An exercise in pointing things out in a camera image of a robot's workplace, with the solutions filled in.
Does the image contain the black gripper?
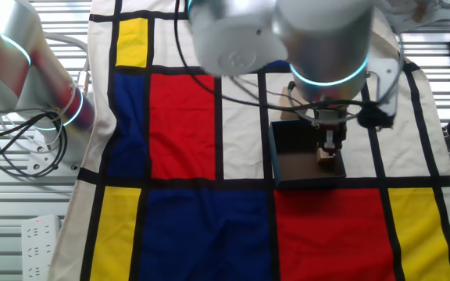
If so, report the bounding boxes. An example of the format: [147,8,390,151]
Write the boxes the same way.
[312,109,347,154]

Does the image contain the small wooden cube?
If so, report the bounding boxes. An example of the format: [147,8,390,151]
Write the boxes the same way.
[316,148,336,163]

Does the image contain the dark blue gift box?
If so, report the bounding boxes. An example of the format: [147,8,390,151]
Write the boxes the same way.
[267,119,348,188]

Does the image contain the small brown tape piece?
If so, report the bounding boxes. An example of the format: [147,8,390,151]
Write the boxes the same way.
[411,2,426,23]

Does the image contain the colour-block patterned cloth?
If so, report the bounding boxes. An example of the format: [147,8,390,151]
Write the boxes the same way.
[47,0,450,281]

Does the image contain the white paper sheet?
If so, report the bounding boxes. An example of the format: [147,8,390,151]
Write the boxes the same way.
[395,0,450,33]

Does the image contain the white power strip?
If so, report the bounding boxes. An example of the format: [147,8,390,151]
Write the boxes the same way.
[20,214,61,281]

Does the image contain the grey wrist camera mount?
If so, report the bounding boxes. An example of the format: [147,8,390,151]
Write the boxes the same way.
[367,58,402,118]

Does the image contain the thick black gripper cable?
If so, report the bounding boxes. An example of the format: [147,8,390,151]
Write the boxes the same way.
[173,0,316,114]

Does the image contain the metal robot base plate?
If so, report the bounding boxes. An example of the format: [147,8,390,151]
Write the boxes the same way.
[25,128,89,177]

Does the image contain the grey cable hose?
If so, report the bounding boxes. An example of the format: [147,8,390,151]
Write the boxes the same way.
[39,31,92,98]

